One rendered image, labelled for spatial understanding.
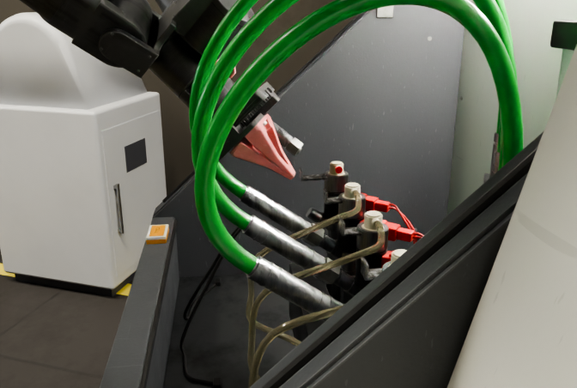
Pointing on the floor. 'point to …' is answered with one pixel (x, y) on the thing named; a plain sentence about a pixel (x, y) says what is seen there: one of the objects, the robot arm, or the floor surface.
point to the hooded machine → (74, 161)
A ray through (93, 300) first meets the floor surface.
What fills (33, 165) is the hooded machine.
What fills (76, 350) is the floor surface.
